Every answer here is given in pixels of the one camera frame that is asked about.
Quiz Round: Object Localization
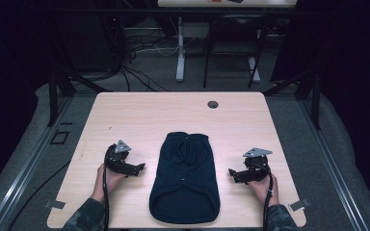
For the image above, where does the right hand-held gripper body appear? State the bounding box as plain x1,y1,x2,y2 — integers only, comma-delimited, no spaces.
242,146,274,183

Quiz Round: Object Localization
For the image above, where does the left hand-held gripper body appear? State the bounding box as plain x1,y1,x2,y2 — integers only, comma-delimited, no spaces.
103,139,133,177

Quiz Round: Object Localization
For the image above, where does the dark navy garment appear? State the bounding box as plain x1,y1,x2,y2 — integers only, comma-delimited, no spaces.
148,131,222,225

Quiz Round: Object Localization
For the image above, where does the person's right hand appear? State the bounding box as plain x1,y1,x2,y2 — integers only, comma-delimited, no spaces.
247,173,280,208

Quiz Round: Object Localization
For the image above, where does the person's left hand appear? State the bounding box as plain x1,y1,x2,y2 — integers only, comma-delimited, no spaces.
91,163,126,204

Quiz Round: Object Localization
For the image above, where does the black metal stand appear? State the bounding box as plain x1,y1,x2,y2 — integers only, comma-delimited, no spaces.
262,65,323,131
45,65,114,128

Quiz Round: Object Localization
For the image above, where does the white desk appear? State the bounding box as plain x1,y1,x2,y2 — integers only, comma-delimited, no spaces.
156,0,299,83

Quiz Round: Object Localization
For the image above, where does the black chair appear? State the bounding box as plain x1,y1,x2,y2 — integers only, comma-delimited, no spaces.
202,13,270,90

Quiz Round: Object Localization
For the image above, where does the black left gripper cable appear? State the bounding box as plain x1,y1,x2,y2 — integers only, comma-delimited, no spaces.
101,156,111,231

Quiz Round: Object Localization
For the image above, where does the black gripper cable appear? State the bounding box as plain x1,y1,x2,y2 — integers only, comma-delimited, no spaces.
101,156,111,231
262,164,275,231

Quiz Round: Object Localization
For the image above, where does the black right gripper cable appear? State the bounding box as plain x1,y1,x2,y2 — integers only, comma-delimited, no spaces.
262,164,275,231

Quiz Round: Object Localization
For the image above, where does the grey metal table bracket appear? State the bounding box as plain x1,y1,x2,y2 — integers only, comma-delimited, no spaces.
288,197,311,212
42,199,66,210

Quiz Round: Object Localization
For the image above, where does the aluminium floor rail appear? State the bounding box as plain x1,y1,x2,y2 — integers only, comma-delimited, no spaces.
298,97,370,231
0,95,75,231

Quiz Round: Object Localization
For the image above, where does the black floor cable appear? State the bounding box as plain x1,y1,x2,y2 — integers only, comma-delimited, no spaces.
5,159,72,231

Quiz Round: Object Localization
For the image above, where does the bundle of floor cables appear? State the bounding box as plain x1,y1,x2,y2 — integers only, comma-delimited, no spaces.
118,17,181,93

